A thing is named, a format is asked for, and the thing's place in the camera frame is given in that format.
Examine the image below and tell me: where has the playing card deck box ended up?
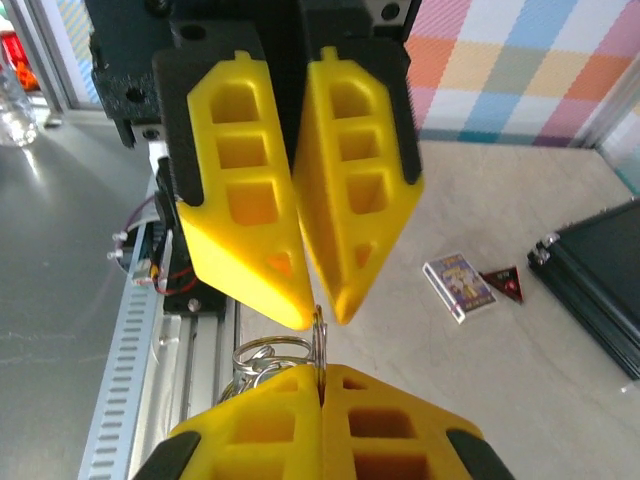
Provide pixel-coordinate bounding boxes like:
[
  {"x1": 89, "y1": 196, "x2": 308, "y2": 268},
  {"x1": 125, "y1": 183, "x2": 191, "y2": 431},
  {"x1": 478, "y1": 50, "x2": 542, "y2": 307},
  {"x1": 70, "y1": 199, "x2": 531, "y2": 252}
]
[{"x1": 422, "y1": 253, "x2": 499, "y2": 326}]

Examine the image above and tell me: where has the clear plastic bottle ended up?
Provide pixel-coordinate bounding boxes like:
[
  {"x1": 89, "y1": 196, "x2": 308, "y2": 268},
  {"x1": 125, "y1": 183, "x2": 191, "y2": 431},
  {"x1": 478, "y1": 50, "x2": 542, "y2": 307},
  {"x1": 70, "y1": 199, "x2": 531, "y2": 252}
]
[{"x1": 0, "y1": 59, "x2": 39, "y2": 147}]

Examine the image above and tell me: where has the slotted metal cable duct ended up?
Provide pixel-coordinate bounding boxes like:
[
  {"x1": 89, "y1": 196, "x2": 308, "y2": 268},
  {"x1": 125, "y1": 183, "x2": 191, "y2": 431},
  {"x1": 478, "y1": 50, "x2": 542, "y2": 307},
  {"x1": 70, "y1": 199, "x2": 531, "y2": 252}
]
[{"x1": 77, "y1": 284, "x2": 169, "y2": 480}]

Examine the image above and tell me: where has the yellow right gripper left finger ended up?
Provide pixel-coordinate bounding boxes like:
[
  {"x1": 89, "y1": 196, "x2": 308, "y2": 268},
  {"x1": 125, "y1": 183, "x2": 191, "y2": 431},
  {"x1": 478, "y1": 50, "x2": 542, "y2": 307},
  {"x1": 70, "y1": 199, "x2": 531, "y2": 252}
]
[{"x1": 132, "y1": 363, "x2": 324, "y2": 480}]

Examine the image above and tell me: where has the aluminium frame post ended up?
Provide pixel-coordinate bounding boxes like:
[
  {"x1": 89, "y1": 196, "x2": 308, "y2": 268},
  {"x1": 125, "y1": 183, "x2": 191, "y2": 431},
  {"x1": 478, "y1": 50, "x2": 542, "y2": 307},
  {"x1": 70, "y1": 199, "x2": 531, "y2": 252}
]
[
  {"x1": 574, "y1": 62, "x2": 640, "y2": 197},
  {"x1": 9, "y1": 0, "x2": 84, "y2": 126}
]

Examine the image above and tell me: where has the black red triangular token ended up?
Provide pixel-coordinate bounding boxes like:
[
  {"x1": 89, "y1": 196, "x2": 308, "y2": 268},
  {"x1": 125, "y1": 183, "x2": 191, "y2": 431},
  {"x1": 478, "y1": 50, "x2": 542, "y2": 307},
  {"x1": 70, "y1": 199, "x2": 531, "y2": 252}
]
[{"x1": 477, "y1": 264, "x2": 526, "y2": 305}]

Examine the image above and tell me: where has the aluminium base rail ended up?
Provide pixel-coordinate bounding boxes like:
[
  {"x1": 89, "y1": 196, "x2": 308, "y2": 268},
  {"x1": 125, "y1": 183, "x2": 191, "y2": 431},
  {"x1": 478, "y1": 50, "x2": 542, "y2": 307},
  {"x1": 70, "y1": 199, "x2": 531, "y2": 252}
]
[{"x1": 142, "y1": 299, "x2": 242, "y2": 480}]

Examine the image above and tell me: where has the silver split keyring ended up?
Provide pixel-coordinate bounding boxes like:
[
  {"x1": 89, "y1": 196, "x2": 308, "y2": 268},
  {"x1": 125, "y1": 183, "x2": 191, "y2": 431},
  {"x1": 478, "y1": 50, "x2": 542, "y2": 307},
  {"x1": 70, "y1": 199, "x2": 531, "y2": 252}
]
[{"x1": 311, "y1": 304, "x2": 330, "y2": 390}]

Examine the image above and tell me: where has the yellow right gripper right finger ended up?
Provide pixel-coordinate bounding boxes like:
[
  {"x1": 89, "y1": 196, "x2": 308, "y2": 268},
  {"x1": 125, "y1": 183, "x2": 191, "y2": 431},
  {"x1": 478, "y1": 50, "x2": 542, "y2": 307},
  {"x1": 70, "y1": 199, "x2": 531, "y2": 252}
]
[{"x1": 319, "y1": 362, "x2": 516, "y2": 480}]

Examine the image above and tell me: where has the black ribbed metal-cornered case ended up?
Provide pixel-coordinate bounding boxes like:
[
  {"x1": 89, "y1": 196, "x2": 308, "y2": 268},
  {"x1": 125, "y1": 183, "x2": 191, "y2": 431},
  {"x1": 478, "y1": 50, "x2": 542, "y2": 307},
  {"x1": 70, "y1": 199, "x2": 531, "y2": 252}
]
[{"x1": 527, "y1": 197, "x2": 640, "y2": 382}]

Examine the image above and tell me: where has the red black wire pair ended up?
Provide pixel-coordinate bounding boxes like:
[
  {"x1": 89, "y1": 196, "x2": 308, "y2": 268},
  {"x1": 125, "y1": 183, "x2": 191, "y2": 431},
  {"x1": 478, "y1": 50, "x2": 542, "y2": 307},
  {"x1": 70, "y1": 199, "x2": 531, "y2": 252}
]
[{"x1": 148, "y1": 263, "x2": 202, "y2": 297}]

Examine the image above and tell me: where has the short purple cable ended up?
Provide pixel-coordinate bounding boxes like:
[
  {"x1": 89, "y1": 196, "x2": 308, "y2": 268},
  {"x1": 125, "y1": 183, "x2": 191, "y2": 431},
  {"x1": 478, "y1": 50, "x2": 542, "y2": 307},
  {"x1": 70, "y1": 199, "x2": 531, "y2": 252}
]
[{"x1": 122, "y1": 196, "x2": 162, "y2": 232}]

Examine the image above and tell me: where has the red object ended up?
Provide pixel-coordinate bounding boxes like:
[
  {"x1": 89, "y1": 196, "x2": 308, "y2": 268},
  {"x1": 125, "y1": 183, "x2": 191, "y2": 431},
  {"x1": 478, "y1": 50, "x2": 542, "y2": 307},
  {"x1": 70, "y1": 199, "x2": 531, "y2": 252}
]
[{"x1": 0, "y1": 30, "x2": 24, "y2": 67}]

